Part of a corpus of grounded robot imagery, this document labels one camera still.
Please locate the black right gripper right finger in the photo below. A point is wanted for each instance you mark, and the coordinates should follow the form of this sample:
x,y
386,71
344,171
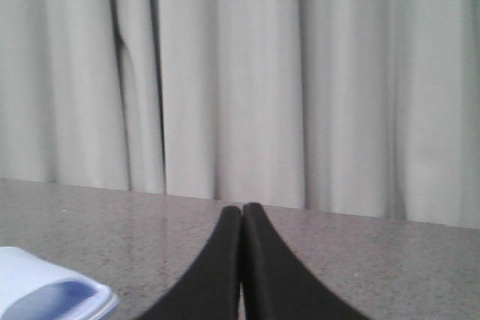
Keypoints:
x,y
276,284

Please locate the left-side light blue slipper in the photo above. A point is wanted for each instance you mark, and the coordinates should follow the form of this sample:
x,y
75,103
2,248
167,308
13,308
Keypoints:
x,y
32,288

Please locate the white pleated curtain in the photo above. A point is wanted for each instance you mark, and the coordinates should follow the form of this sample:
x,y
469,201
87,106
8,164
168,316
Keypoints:
x,y
367,107

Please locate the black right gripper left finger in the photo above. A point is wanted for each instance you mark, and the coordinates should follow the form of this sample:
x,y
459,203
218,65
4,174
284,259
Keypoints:
x,y
210,287

